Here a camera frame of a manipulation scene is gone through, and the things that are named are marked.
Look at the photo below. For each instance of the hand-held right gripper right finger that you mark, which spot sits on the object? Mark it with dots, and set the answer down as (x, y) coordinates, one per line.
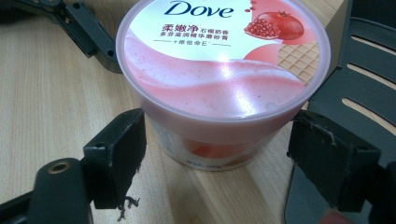
(333, 161)

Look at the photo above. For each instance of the pink lid cream tub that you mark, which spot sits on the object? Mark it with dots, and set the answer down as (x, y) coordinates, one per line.
(218, 77)

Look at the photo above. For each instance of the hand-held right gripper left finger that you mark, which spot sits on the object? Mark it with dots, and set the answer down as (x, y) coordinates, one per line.
(116, 158)

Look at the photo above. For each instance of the dark grey corner shelf rack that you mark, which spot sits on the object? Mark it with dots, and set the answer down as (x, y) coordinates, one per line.
(373, 40)

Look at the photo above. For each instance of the pink plastic bottle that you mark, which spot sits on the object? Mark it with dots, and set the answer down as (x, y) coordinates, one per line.
(336, 218)

